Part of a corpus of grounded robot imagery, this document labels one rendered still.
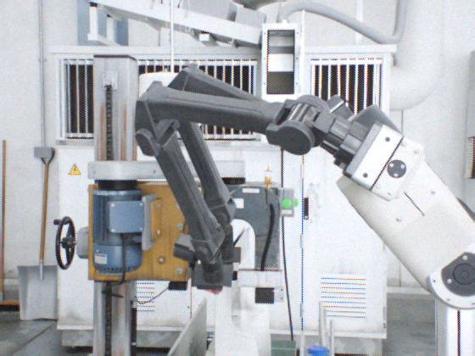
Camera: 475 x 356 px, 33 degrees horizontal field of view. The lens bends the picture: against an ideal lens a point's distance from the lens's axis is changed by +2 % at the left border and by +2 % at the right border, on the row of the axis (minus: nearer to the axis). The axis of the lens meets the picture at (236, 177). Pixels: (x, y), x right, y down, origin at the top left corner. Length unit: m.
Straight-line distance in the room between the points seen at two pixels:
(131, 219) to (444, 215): 0.97
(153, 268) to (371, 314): 2.96
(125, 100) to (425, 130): 4.25
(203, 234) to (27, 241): 5.11
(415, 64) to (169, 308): 2.36
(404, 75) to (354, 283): 1.47
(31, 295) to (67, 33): 2.19
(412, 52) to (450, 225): 3.89
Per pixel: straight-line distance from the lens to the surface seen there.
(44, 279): 6.72
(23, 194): 6.96
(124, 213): 2.29
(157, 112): 1.70
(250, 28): 4.91
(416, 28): 5.59
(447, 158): 6.59
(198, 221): 1.92
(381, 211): 1.67
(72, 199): 5.46
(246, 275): 2.52
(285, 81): 5.12
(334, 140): 1.52
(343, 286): 5.29
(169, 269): 2.56
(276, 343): 4.33
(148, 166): 2.37
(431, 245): 1.74
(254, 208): 2.49
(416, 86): 5.56
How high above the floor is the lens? 1.50
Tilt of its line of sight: 3 degrees down
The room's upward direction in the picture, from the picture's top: straight up
